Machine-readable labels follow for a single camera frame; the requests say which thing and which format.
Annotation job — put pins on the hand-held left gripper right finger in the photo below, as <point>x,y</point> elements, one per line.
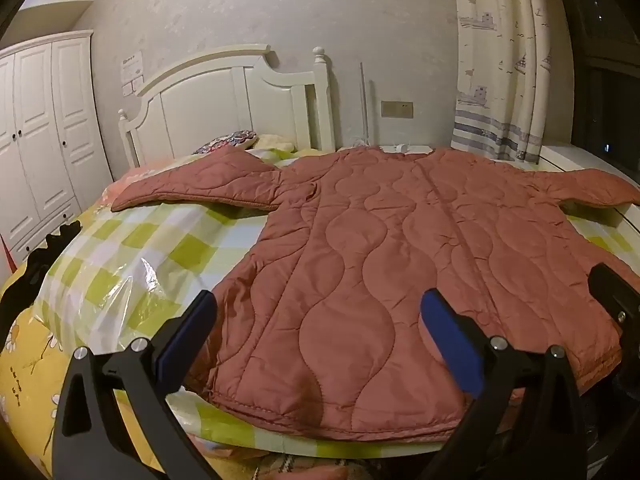
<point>452,345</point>

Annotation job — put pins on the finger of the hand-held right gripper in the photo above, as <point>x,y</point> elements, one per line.
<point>615,292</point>

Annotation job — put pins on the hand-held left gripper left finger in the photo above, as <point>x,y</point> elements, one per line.
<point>187,332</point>

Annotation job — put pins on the red quilted jacket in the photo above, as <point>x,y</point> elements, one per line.
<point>380,260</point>

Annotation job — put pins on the green checked blanket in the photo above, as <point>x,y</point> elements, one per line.
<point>135,260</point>

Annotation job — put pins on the white window sill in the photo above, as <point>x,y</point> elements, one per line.
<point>585,160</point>

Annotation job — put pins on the yellow floral bedsheet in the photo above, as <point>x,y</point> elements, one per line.
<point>25,360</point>

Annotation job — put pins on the dark cloth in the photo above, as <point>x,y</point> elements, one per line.
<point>30,275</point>

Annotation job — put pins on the patterned pillow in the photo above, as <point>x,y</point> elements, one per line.
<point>227,141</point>

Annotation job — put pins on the yellow pillow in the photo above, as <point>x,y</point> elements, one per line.
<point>275,144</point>

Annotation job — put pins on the white bed headboard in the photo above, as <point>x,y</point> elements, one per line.
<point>225,105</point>

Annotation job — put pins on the dark window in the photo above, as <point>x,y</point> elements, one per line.
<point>610,60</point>

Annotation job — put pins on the white wardrobe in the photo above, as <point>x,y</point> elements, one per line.
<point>40,135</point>

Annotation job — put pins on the thin white pole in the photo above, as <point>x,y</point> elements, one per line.
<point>365,105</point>

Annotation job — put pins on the printed white curtain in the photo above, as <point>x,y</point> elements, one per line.
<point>500,60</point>

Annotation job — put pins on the beige wall switch plate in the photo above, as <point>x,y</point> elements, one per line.
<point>397,109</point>

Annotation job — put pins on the paper wall notice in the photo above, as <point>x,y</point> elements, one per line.
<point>131,74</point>

